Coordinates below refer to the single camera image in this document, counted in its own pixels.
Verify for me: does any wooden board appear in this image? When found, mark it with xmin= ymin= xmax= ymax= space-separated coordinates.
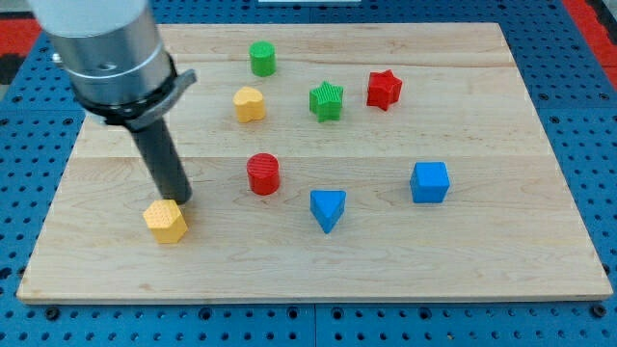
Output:
xmin=16 ymin=22 xmax=613 ymax=305

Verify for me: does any yellow pentagon block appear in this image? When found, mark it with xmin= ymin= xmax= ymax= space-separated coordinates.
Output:
xmin=143 ymin=200 xmax=188 ymax=244

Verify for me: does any red star block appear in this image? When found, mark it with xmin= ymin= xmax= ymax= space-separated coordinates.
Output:
xmin=366 ymin=69 xmax=403 ymax=111

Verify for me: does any green cylinder block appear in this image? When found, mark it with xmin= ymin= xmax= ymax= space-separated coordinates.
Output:
xmin=249 ymin=40 xmax=276 ymax=77

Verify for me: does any green star block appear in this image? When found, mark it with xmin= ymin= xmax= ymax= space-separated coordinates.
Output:
xmin=309 ymin=81 xmax=344 ymax=122

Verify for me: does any blue cube block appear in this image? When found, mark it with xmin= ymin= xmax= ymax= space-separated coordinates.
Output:
xmin=410 ymin=162 xmax=450 ymax=203

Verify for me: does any blue triangle block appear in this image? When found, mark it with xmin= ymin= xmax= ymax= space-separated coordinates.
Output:
xmin=309 ymin=190 xmax=347 ymax=234

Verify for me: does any red cylinder block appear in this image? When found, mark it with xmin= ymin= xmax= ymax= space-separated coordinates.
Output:
xmin=246 ymin=152 xmax=281 ymax=196

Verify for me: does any black mounting clamp flange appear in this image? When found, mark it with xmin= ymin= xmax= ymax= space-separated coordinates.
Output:
xmin=73 ymin=54 xmax=197 ymax=131

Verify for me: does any yellow heart block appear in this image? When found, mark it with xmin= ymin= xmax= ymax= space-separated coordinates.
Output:
xmin=232 ymin=87 xmax=266 ymax=123

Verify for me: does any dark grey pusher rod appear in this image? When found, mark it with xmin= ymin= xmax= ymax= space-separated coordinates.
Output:
xmin=129 ymin=119 xmax=192 ymax=204

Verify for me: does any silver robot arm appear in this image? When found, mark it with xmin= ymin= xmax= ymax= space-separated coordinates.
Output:
xmin=28 ymin=0 xmax=197 ymax=204

